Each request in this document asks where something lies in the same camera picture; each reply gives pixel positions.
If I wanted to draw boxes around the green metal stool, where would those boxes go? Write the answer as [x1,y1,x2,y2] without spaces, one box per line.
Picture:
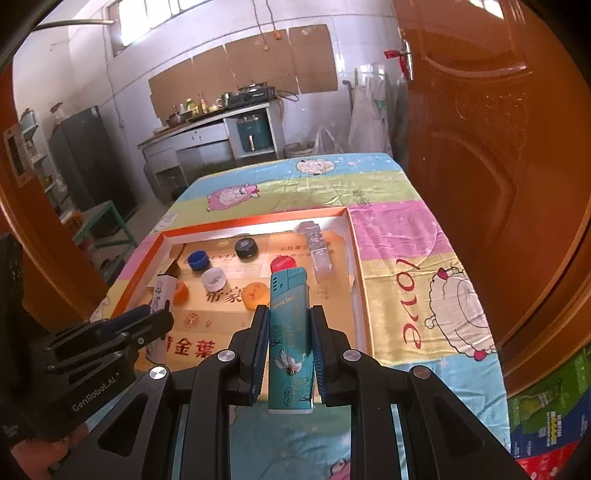
[71,200,137,273]

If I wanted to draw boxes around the white printed lighter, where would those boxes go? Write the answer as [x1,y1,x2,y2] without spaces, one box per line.
[145,274,180,363]

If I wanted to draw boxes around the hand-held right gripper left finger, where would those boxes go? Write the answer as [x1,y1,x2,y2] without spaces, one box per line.
[55,305,272,480]

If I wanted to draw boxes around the dark grey refrigerator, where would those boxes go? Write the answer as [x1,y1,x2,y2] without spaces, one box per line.
[48,106,139,222]

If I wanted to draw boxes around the brown wooden door frame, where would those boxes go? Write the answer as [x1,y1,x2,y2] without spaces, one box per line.
[0,60,116,333]

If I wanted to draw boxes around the red printed carton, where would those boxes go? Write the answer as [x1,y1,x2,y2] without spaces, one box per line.
[515,443,568,480]

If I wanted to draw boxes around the teal air fryer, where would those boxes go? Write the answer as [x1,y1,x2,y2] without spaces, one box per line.
[237,115,271,152]

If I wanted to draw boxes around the grey kitchen counter cabinet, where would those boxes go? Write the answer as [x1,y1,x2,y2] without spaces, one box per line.
[139,102,287,204]

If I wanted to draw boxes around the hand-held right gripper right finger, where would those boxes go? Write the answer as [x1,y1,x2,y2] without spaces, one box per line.
[308,305,532,480]

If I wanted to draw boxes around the cardboard wall covering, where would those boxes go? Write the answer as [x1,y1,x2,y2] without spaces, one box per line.
[148,24,339,120]

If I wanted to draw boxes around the hanging power cable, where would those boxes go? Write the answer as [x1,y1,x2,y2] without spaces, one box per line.
[252,0,284,51]

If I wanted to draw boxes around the colourful cartoon sheep blanket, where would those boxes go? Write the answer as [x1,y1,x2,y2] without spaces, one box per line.
[90,152,511,480]

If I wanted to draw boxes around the flattened gold carton sheet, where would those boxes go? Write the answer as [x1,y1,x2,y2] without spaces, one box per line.
[159,231,356,370]

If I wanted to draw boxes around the hanging white plastic bags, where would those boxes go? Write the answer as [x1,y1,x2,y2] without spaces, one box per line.
[346,76,393,155]

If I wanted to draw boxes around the teal printed lighter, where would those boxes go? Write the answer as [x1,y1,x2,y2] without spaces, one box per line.
[268,268,315,412]

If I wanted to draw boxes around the brown wooden door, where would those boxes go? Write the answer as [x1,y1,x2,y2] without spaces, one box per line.
[392,0,591,402]

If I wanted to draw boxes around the clear patterned lighter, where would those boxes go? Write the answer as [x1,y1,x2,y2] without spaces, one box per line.
[298,220,328,254]

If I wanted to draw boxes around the shallow orange-rimmed box tray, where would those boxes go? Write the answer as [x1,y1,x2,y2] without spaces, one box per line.
[111,207,370,372]

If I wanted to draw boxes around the window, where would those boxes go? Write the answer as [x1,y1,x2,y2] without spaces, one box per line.
[106,0,213,56]

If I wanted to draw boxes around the black gas stove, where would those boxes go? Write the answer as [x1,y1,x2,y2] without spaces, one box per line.
[230,88,277,109]

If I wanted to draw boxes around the white storage shelf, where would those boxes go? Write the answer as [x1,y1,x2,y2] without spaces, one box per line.
[18,111,70,217]

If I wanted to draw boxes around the white plastic bag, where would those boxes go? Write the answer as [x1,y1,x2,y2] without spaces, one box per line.
[314,127,345,155]

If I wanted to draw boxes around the metal door handle red ribbon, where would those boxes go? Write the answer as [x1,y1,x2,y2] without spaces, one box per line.
[385,39,416,81]

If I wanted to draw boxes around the clear plain lighter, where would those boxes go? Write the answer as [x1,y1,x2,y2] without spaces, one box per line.
[311,249,335,282]

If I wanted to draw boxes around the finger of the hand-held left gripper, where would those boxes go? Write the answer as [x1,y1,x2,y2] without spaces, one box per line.
[46,308,175,374]
[44,305,153,354]

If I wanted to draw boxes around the person's left hand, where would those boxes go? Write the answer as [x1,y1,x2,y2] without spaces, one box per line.
[14,425,90,480]

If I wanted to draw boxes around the metal strike plate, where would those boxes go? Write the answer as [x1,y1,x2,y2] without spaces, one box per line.
[2,124,26,185]

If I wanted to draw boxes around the green printed carton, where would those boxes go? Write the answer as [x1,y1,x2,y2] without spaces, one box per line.
[508,355,587,439]

